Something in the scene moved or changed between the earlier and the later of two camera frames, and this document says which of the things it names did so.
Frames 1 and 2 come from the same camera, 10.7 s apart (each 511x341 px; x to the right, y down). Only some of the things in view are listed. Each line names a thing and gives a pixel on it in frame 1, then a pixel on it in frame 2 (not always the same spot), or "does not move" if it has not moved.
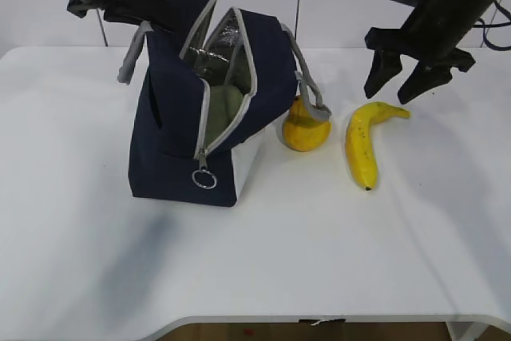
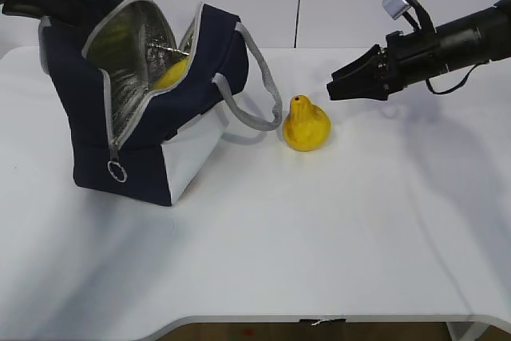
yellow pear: [302, 133] does not move
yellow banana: [359, 140] to [172, 75]
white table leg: [465, 331] does not move
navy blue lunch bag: [168, 160] to [129, 139]
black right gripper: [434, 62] to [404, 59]
